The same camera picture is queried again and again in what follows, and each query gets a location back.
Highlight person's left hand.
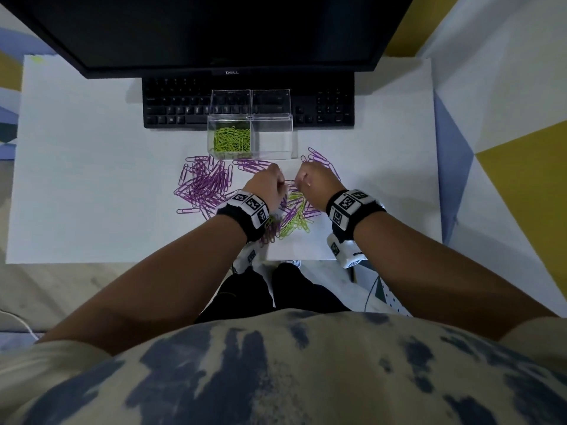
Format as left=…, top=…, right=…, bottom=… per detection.
left=242, top=163, right=286, bottom=214

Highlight person's right hand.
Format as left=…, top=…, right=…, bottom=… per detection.
left=294, top=161, right=347, bottom=213

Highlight pile of mixed paper clips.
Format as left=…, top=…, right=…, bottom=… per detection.
left=261, top=179, right=323, bottom=245

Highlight transparent box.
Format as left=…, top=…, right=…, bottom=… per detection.
left=207, top=89, right=253, bottom=161
left=249, top=89, right=298, bottom=160

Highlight heap of green paper clips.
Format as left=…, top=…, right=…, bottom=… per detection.
left=213, top=126, right=252, bottom=154

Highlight heap of purple paper clips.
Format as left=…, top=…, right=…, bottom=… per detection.
left=173, top=154, right=275, bottom=221

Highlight person's right forearm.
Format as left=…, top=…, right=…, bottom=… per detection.
left=353, top=212, right=559, bottom=341

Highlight person's left forearm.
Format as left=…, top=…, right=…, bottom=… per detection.
left=37, top=214, right=248, bottom=357

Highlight person's black trousers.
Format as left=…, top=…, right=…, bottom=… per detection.
left=194, top=263, right=351, bottom=325

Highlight person's tie-dye shirt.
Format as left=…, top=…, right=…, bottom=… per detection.
left=0, top=308, right=567, bottom=425

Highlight black left wristband with markers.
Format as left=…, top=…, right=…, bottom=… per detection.
left=216, top=189, right=270, bottom=243

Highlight black wristband with markers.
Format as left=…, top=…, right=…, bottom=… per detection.
left=216, top=189, right=270, bottom=243
left=326, top=189, right=387, bottom=243

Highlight black right wristband with markers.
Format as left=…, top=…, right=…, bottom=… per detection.
left=326, top=189, right=387, bottom=243

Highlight black keyboard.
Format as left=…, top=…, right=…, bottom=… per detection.
left=141, top=71, right=356, bottom=129

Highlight black computer monitor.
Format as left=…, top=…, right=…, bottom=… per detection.
left=0, top=0, right=416, bottom=79

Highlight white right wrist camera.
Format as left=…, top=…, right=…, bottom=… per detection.
left=327, top=232, right=369, bottom=270

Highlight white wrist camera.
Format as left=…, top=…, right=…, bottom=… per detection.
left=232, top=243, right=262, bottom=275
left=327, top=232, right=369, bottom=270

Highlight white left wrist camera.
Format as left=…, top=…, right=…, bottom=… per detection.
left=232, top=243, right=262, bottom=275

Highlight black right camera cable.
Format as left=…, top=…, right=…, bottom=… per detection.
left=363, top=274, right=382, bottom=313

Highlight white cable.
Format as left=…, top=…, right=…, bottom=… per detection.
left=0, top=308, right=40, bottom=341

